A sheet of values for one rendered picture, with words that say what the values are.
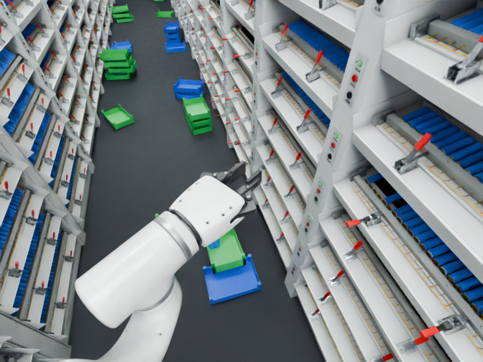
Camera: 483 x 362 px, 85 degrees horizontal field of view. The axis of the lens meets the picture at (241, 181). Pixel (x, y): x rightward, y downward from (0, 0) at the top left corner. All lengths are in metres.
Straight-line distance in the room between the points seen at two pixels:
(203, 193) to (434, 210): 0.43
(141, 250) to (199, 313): 1.28
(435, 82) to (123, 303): 0.58
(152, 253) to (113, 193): 1.92
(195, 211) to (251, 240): 1.41
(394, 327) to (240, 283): 0.98
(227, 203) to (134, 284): 0.18
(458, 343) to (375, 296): 0.26
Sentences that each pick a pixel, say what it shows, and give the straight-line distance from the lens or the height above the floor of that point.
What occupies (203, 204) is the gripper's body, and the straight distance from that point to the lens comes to 0.44.
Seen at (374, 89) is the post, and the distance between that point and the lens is 0.71.
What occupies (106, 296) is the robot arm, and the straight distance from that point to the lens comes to 0.40.
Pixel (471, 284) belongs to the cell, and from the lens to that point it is 0.77.
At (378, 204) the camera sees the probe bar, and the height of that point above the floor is 1.01.
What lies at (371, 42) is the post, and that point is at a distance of 0.69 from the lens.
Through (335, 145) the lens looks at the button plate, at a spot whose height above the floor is 1.09.
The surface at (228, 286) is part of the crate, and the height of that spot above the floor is 0.00.
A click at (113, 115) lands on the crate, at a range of 3.20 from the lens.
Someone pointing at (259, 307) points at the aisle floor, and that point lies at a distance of 1.66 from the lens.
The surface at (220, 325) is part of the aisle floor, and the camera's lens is 1.63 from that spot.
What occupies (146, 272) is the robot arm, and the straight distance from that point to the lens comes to 0.40.
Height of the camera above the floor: 1.57
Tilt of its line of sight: 47 degrees down
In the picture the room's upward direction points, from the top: straight up
